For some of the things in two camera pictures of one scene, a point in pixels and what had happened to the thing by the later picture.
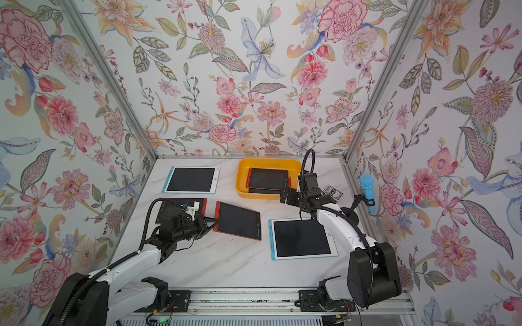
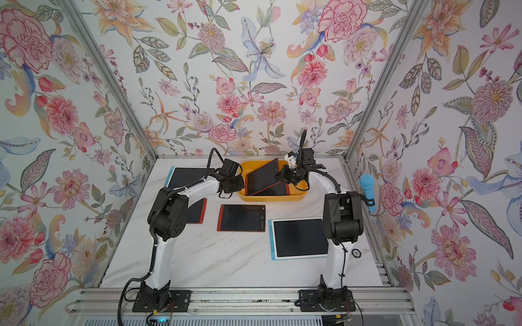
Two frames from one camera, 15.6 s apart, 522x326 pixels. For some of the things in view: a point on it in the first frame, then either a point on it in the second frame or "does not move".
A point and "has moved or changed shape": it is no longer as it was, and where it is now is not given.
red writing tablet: x=238 y=221 has moved or changed shape
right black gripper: x=285 y=195 to x=285 y=172
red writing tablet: x=267 y=180 has moved or changed shape
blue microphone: x=367 y=181 does not move
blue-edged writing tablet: x=293 y=239 does not move
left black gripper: x=201 y=222 to x=240 y=184
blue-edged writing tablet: x=192 y=180 does not move
